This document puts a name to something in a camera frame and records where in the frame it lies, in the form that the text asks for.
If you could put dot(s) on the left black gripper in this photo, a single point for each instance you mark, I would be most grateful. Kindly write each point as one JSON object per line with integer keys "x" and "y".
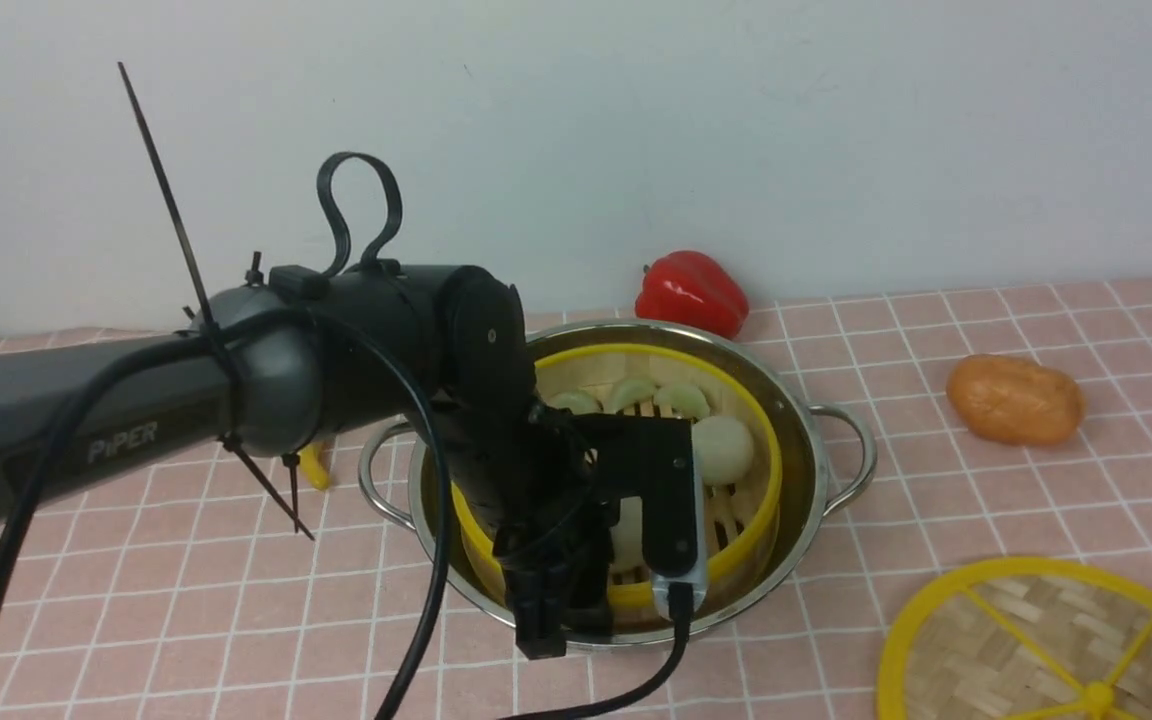
{"x": 544, "y": 480}

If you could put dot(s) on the yellow bamboo steamer basket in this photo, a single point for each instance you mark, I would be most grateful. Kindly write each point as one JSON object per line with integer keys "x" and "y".
{"x": 739, "y": 525}

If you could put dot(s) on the yellow woven steamer lid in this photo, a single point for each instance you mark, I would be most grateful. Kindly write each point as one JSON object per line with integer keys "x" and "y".
{"x": 1020, "y": 638}

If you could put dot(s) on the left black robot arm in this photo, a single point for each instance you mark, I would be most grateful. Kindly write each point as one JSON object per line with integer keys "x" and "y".
{"x": 443, "y": 346}

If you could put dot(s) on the green dumpling top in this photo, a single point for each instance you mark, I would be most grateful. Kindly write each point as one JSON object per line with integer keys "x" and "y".
{"x": 577, "y": 401}

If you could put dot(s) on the green dumpling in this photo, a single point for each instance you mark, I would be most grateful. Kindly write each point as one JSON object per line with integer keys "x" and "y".
{"x": 684, "y": 400}
{"x": 577, "y": 401}

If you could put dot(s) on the white bun front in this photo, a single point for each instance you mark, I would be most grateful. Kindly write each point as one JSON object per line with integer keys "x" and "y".
{"x": 627, "y": 537}

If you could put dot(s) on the pale dumpling centre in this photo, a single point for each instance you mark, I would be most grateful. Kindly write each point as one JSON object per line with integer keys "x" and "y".
{"x": 631, "y": 391}

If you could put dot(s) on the green dumpling lower centre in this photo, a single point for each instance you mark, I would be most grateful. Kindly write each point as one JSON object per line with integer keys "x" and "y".
{"x": 684, "y": 400}

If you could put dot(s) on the white round bun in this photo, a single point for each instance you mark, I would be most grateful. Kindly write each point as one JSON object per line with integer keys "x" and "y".
{"x": 724, "y": 450}

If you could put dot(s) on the red bell pepper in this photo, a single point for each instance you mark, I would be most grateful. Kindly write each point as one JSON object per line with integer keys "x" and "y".
{"x": 689, "y": 288}

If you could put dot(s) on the yellow banana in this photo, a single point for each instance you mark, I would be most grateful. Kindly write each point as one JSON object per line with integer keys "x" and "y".
{"x": 313, "y": 466}

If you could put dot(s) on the orange bread roll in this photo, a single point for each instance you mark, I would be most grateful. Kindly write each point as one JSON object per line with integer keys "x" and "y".
{"x": 1015, "y": 401}

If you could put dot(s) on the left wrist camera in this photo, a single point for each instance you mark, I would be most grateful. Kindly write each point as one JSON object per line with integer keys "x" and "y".
{"x": 649, "y": 457}

